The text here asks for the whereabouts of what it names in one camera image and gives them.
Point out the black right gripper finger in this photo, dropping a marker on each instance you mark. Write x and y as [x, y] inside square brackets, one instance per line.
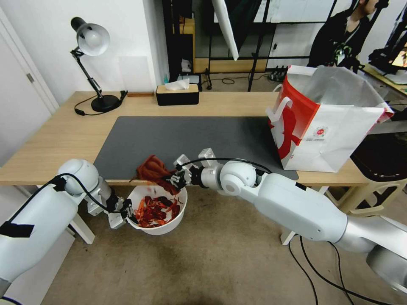
[175, 176]
[176, 185]

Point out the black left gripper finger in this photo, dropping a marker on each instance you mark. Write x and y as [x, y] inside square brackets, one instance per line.
[127, 204]
[130, 216]

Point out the red towel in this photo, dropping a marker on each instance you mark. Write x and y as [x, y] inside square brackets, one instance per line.
[152, 168]

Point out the white round plastic container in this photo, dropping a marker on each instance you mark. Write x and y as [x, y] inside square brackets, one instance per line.
[165, 227]

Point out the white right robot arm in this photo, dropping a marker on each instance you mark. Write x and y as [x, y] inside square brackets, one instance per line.
[295, 209]

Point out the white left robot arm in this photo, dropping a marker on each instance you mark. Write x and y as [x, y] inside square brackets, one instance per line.
[35, 222]

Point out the red shrimp pile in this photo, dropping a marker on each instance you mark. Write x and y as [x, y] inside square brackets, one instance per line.
[152, 213]

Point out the red and white takeout bag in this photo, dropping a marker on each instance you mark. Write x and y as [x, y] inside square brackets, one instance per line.
[334, 139]

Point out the dark grey desk mat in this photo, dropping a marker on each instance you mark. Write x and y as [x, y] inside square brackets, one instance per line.
[197, 136]

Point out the black tissue box wooden lid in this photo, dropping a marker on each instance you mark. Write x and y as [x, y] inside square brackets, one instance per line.
[178, 98]

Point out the clear acrylic stand wooden base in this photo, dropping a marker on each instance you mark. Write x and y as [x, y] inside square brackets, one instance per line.
[140, 94]

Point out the white router box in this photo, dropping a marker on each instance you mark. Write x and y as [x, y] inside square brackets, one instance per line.
[194, 78]

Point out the black power strip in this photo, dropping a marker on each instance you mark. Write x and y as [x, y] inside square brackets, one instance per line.
[278, 74]

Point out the light wooden cabinet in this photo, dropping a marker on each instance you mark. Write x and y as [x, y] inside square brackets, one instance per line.
[189, 41]

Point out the white leaning board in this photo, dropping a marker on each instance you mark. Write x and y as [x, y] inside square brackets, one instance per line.
[227, 28]

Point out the metal door hinge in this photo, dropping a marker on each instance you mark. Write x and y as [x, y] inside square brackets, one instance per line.
[30, 77]

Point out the black and white desk lamp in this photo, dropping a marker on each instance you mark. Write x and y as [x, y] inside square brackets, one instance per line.
[93, 38]

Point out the beige plastic stool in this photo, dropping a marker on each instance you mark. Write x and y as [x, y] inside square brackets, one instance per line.
[381, 190]

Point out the black glossy bin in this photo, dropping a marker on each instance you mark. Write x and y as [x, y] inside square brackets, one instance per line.
[381, 159]

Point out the person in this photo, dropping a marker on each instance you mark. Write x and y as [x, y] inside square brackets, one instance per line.
[343, 35]

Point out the black equipment rig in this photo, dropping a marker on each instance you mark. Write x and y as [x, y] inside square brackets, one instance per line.
[386, 54]

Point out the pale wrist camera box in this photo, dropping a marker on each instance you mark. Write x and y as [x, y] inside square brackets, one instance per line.
[182, 160]
[116, 221]

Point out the black metal rack frame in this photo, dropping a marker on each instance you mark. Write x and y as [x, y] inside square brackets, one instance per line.
[167, 31]

